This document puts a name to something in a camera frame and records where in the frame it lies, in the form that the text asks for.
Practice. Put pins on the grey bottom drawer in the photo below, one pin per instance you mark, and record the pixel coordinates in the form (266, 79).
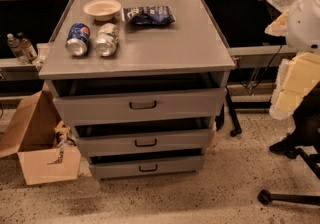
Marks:
(144, 164)

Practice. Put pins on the grey drawer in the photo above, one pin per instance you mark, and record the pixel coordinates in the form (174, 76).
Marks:
(144, 164)
(143, 137)
(135, 99)

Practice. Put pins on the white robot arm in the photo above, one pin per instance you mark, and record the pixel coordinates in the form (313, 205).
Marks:
(296, 78)

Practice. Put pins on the grey drawer cabinet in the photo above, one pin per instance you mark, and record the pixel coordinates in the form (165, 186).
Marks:
(189, 45)

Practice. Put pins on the grey top drawer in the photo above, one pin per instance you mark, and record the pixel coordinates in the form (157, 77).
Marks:
(135, 99)

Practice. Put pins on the grey middle drawer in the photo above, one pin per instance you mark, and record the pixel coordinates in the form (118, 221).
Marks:
(143, 137)

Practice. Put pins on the open cardboard box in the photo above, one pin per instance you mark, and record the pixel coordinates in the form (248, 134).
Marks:
(31, 135)

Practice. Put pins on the green white soda can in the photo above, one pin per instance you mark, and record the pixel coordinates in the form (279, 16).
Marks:
(106, 40)

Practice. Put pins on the blue chip bag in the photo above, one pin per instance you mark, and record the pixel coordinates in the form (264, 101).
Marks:
(148, 15)

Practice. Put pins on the blue pepsi can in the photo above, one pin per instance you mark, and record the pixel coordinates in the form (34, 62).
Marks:
(78, 39)

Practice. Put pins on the white paper bowl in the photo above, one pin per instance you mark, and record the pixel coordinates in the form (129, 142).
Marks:
(102, 10)

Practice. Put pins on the brown drink bottle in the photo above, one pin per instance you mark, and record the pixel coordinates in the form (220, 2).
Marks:
(27, 46)

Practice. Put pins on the clear plastic water bottle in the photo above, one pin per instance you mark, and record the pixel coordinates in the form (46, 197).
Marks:
(13, 44)

